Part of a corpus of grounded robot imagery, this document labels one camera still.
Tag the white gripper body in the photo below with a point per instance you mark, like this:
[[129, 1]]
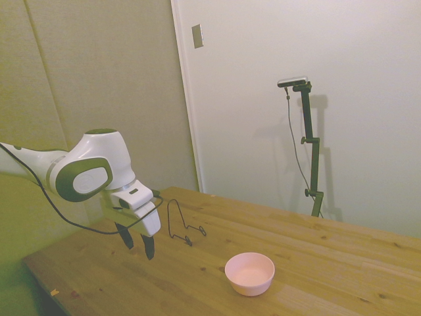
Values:
[[149, 222]]

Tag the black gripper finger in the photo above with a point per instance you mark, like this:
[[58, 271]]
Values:
[[127, 238], [149, 247]]

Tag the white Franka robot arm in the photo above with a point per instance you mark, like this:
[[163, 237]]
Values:
[[89, 154]]

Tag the pink bowl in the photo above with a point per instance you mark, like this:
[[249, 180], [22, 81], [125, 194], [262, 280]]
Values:
[[249, 274]]

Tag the small orange tape scrap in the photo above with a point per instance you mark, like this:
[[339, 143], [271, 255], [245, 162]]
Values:
[[55, 291]]

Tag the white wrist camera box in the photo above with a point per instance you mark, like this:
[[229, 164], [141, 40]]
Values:
[[133, 197]]

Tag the white door frame trim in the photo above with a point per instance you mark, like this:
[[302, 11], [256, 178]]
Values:
[[189, 98]]

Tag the dark green camera stand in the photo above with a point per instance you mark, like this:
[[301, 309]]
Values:
[[312, 158]]

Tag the grey wall switch plate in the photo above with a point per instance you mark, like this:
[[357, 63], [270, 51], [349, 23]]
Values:
[[197, 36]]

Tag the grey camera on stand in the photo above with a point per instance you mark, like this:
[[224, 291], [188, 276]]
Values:
[[292, 81]]

